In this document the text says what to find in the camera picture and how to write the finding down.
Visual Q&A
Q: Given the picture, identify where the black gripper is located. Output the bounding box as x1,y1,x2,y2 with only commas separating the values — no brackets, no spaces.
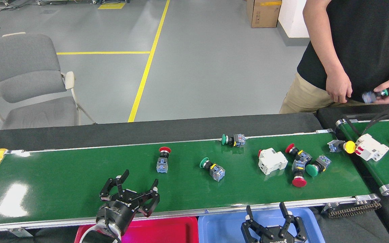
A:
96,169,160,237
241,202,308,243

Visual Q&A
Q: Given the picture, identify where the white circuit breaker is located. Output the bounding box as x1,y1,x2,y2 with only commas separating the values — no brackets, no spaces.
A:
258,148,288,175
354,134,389,162

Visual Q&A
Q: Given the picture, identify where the long green conveyor belt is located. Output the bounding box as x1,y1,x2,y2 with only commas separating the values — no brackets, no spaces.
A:
0,128,381,237

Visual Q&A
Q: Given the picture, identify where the green infeed conveyor belt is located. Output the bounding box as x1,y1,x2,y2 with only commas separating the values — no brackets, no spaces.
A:
336,116,389,196

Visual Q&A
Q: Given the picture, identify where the person's right hand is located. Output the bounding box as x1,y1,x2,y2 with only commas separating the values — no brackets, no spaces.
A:
326,69,353,104

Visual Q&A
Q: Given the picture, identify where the blue plastic bin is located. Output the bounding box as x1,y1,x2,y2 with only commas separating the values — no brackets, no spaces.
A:
198,208,326,243

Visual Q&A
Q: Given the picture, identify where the red plastic bin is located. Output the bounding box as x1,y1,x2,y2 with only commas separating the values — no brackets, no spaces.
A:
74,217,199,243

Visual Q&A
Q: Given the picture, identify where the grey office chair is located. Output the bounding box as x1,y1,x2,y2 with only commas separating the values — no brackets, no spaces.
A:
0,32,97,130

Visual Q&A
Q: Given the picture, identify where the brown cardboard box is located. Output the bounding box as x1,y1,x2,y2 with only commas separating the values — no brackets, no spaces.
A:
246,0,282,28

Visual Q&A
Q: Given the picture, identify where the person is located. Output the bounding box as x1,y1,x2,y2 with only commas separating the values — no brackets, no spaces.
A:
279,0,389,114

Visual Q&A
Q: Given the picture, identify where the red mushroom push button switch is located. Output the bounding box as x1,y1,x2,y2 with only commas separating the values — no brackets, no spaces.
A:
285,143,313,165
156,146,172,173
291,160,307,188

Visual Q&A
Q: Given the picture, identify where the black drive chain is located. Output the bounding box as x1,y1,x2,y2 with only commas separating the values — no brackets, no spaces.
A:
328,202,382,219

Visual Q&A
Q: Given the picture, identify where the yellow mushroom push button switch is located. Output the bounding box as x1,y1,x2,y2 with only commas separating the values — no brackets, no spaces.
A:
327,139,356,154

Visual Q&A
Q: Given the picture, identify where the black angled guide rail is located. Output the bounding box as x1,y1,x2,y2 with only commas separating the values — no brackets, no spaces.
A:
341,105,389,136

